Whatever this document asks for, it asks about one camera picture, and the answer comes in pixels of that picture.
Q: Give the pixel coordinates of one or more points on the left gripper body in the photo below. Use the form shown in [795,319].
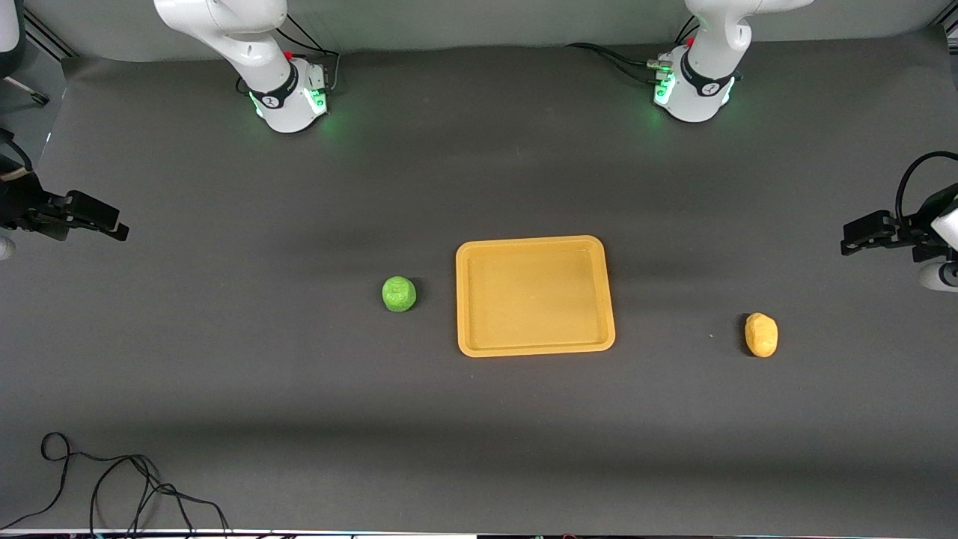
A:
[907,229]

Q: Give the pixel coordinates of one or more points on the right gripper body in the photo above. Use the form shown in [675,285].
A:
[22,203]

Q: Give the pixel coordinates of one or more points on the yellow potato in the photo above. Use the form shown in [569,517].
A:
[761,335]

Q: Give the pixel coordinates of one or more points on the green apple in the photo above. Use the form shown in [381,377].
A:
[399,294]

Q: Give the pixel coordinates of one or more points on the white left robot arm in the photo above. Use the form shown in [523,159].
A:
[711,67]

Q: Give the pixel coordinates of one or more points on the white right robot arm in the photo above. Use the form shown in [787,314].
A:
[247,45]

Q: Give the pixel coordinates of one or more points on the yellow plastic tray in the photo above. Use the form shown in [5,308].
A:
[535,299]

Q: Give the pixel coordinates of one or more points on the grey metal rod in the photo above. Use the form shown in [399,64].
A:
[26,90]

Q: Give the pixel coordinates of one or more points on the dark grey table mat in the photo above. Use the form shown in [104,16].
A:
[224,374]

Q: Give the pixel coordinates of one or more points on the aluminium frame profile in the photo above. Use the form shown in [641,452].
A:
[49,39]

